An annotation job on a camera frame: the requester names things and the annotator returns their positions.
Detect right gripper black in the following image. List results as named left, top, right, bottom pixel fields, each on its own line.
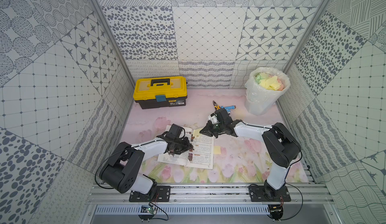
left=199, top=119, right=225, bottom=138

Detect yellow sticky note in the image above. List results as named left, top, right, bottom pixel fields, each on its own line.
left=192, top=128, right=202, bottom=138
left=213, top=146, right=221, bottom=155

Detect illustrated story book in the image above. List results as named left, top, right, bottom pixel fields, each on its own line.
left=157, top=127, right=215, bottom=170

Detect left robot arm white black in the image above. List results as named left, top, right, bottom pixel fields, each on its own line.
left=96, top=124, right=194, bottom=199

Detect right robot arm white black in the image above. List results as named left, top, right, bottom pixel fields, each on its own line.
left=200, top=108, right=302, bottom=191

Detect pile of discarded sticky notes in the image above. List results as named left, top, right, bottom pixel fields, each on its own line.
left=254, top=73, right=284, bottom=91

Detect yellow black pliers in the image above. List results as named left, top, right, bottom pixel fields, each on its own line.
left=213, top=100, right=221, bottom=110

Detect white bin with plastic bag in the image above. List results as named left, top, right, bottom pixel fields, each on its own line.
left=245, top=67, right=291, bottom=115

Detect yellow black toolbox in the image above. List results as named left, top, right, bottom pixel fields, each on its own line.
left=133, top=76, right=188, bottom=109

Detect left controller board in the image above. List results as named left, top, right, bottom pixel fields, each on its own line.
left=138, top=206, right=157, bottom=221

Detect controller board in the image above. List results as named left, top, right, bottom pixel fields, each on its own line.
left=138, top=206, right=157, bottom=221
left=267, top=205, right=283, bottom=221

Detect right controller board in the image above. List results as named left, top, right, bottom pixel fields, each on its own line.
left=267, top=205, right=283, bottom=221

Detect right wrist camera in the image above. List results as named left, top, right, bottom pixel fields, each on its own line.
left=208, top=113, right=218, bottom=124

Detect blue handled tool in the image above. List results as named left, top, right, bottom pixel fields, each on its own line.
left=220, top=105, right=236, bottom=114

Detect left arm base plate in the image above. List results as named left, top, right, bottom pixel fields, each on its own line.
left=129, top=185, right=171, bottom=203

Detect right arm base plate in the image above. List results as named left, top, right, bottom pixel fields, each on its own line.
left=248, top=184, right=291, bottom=202

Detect aluminium mounting rail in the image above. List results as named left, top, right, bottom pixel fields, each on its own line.
left=85, top=183, right=334, bottom=204

